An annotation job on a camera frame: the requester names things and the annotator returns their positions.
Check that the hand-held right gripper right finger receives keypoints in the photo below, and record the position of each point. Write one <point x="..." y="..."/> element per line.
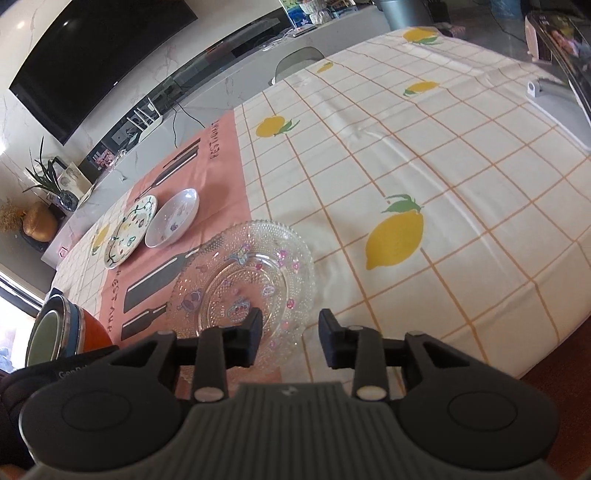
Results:
<point x="334" y="344"/>

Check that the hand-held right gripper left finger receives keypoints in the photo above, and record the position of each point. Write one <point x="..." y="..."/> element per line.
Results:
<point x="251" y="339"/>

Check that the green ceramic bowl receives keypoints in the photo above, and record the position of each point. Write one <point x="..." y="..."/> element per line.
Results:
<point x="46" y="334"/>

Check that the blue steel bowl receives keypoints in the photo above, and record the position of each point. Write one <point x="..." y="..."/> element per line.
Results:
<point x="75" y="327"/>

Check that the orange steel bowl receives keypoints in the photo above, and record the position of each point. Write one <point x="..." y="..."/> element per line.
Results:
<point x="94" y="332"/>

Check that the clear glass plate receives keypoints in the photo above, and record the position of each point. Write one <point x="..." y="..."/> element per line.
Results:
<point x="240" y="277"/>

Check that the small white sticker dish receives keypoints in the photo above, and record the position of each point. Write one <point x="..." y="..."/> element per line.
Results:
<point x="171" y="221"/>

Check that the white painted vine plate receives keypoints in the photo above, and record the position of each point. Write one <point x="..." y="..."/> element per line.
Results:
<point x="129" y="230"/>

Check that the brown round vase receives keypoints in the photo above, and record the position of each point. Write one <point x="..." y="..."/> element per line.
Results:
<point x="41" y="224"/>

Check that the dried yellow flowers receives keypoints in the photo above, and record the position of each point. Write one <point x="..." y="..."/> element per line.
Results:
<point x="11" y="217"/>

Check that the plant in blue vase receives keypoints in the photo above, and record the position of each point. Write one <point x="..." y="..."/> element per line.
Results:
<point x="51" y="184"/>

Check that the white drawing card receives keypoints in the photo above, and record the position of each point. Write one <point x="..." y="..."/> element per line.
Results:
<point x="74" y="177"/>

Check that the lemon print checked tablecloth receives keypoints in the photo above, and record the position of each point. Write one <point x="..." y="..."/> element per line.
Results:
<point x="415" y="161"/>

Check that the pink photo card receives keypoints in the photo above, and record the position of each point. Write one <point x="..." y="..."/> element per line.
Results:
<point x="104" y="158"/>

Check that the white router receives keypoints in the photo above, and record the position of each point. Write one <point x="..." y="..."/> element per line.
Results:
<point x="145" y="117"/>

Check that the white stool with grey back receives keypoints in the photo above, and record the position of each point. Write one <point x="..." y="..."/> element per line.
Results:
<point x="295" y="60"/>

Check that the black curved television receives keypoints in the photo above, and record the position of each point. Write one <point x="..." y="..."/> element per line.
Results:
<point x="92" y="69"/>

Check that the blue green painting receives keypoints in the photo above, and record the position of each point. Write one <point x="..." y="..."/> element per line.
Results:
<point x="295" y="14"/>

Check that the patterned slipper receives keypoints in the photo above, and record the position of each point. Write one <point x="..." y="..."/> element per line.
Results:
<point x="450" y="31"/>

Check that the grey metal trash can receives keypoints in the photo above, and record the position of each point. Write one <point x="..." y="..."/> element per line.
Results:
<point x="399" y="14"/>

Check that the white small appliance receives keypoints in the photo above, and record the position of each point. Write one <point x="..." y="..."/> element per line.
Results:
<point x="538" y="39"/>

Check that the black smartphone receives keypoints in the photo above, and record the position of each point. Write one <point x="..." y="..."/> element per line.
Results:
<point x="570" y="41"/>

